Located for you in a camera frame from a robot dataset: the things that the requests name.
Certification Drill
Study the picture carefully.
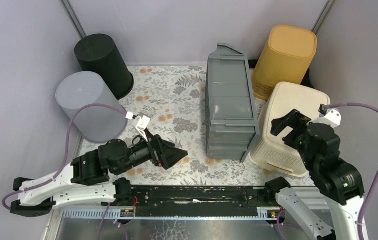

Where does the cream perforated plastic basket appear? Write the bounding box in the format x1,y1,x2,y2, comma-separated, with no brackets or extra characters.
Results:
248,82,331,178

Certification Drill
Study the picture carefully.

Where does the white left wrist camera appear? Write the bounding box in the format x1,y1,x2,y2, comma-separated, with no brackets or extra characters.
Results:
125,111,151,142

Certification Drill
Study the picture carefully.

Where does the yellow slatted waste basket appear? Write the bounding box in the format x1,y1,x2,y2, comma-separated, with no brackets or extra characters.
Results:
251,24,317,101

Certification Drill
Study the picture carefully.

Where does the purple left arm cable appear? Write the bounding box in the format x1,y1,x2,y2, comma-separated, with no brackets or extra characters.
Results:
2,103,128,240

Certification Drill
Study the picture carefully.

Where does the grey plastic crate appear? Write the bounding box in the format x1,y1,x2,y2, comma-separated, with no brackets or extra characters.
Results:
205,43,260,163

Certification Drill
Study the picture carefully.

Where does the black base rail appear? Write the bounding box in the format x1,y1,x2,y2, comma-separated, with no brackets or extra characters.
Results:
101,183,298,220

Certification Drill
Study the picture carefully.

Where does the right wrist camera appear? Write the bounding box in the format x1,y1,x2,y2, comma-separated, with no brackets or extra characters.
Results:
317,104,341,128

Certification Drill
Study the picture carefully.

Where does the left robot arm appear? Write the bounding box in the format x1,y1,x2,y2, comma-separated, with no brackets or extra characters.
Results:
9,135,188,218

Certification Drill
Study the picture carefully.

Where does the aluminium frame post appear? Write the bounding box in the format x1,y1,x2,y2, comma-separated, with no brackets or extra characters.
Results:
311,0,338,35
59,0,87,39

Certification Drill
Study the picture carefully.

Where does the left aluminium frame post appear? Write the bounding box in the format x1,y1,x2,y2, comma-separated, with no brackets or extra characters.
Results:
59,0,87,39

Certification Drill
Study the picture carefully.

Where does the grey round plastic bin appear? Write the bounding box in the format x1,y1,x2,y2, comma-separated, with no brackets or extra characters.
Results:
55,71,127,144

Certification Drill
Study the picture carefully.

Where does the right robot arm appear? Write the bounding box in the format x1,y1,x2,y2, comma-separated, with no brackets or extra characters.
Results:
263,108,367,240

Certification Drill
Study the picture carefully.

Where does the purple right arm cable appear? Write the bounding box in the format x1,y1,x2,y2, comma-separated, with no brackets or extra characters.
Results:
326,102,378,240

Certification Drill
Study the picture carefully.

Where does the black ribbed waste bin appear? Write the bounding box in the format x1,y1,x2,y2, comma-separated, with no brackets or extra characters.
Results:
74,33,134,100

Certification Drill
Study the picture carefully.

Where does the floral patterned table mat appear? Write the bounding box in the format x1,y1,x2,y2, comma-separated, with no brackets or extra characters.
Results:
71,65,324,187

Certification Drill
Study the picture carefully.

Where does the right aluminium frame post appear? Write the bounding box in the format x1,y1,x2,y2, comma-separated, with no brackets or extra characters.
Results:
311,0,338,35

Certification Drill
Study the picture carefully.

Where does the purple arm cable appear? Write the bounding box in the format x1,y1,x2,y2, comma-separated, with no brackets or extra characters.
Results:
2,103,128,240
326,102,378,240

